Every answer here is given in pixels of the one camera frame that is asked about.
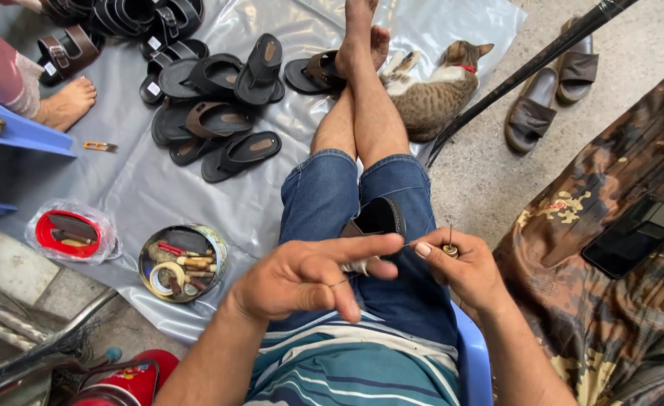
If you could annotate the red plastic tray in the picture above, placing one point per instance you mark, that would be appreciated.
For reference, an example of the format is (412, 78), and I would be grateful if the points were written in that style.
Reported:
(44, 237)

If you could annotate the person's right leg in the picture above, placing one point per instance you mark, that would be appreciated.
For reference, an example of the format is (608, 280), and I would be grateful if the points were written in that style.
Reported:
(374, 118)

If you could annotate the heap of black buckled sandals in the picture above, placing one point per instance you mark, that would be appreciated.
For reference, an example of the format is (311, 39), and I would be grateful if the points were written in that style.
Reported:
(140, 20)

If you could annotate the round metal tin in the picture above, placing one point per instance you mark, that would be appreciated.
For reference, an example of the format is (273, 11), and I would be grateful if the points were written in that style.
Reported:
(219, 248)

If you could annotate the cream tape roll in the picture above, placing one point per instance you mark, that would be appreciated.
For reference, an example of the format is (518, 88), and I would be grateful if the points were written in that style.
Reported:
(157, 282)

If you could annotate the striped teal shirt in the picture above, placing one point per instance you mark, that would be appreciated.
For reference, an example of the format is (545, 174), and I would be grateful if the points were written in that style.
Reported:
(354, 366)

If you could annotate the black phone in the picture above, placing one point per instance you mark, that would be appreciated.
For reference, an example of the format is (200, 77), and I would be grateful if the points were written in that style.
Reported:
(634, 237)

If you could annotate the worn brown slide sandal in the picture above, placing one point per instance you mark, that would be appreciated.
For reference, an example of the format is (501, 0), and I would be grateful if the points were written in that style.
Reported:
(577, 67)
(529, 115)

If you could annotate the red cat collar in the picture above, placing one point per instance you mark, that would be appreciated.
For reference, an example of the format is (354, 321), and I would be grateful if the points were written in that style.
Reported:
(468, 68)

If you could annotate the black metal bar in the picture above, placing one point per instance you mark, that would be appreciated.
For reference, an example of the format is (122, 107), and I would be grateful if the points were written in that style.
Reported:
(535, 62)

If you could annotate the red plastic container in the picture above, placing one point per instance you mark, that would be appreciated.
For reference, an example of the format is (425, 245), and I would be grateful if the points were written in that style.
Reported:
(134, 383)

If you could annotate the tabby cat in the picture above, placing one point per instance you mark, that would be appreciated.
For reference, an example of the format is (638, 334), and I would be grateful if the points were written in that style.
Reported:
(433, 98)

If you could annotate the thin sewing thread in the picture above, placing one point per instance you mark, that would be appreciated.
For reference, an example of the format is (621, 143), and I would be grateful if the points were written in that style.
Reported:
(409, 244)

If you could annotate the brown buckled sandal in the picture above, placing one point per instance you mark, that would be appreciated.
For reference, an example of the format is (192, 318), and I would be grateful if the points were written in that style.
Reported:
(69, 53)

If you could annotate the grey plastic floor sheet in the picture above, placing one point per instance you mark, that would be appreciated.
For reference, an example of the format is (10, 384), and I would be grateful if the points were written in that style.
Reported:
(140, 180)

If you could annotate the person's right hand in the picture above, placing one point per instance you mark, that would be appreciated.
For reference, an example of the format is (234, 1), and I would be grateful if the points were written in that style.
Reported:
(470, 270)

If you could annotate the blue denim shorts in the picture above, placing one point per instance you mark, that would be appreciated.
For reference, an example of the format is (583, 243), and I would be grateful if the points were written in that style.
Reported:
(320, 191)

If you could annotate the heap of black flat sandals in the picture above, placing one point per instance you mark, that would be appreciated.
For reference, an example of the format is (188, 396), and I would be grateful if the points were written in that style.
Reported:
(213, 107)

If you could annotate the blue plastic stool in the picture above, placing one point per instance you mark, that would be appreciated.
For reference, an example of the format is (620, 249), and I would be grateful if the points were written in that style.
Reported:
(474, 361)

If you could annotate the clear plastic bag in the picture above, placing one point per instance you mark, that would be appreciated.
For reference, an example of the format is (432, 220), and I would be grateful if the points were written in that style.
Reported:
(109, 245)

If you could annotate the dark flat leather knife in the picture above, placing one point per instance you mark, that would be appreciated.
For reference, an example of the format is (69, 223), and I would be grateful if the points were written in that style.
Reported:
(75, 224)

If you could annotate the blue plastic chair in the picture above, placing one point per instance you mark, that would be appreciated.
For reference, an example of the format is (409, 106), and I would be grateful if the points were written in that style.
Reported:
(21, 132)

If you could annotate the brass-collared stitching awl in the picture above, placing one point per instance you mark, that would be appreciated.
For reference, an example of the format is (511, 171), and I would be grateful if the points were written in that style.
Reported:
(451, 250)

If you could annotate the unfinished black brown sandal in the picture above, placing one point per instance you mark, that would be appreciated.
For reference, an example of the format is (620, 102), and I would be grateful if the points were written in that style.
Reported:
(377, 217)

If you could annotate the person's left leg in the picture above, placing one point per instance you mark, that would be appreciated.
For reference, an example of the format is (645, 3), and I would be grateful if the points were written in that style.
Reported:
(334, 127)

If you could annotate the orange thread snips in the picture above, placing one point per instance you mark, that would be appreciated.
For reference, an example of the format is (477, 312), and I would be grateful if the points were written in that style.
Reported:
(97, 146)

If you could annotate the camouflage cloth cover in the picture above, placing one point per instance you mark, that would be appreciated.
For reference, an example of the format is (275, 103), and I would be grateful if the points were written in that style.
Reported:
(591, 327)

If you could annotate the person's left hand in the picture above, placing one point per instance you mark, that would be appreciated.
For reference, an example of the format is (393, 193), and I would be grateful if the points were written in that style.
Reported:
(286, 279)

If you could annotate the grey metal frame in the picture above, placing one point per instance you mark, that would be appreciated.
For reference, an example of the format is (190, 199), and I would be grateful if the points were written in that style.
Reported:
(32, 352)

